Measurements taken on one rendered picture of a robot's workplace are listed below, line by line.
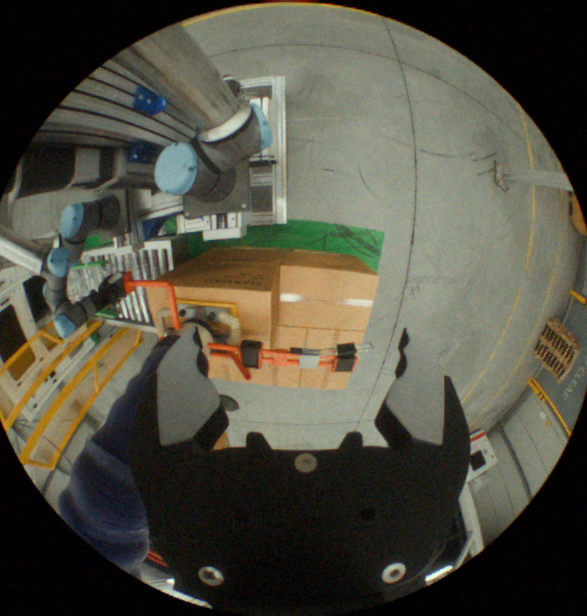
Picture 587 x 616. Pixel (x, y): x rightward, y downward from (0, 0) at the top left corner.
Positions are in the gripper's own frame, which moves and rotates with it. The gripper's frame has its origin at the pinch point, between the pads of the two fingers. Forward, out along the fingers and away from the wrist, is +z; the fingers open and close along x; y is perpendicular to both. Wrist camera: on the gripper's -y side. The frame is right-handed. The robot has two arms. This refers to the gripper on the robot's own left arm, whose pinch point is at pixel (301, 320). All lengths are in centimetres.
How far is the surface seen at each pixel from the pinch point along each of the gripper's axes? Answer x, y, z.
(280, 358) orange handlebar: -6, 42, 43
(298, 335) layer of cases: 1, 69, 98
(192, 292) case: -43, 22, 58
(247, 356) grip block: -18, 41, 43
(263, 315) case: -14, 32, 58
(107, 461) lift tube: -36.9, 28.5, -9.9
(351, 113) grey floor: 45, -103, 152
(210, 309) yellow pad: -35, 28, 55
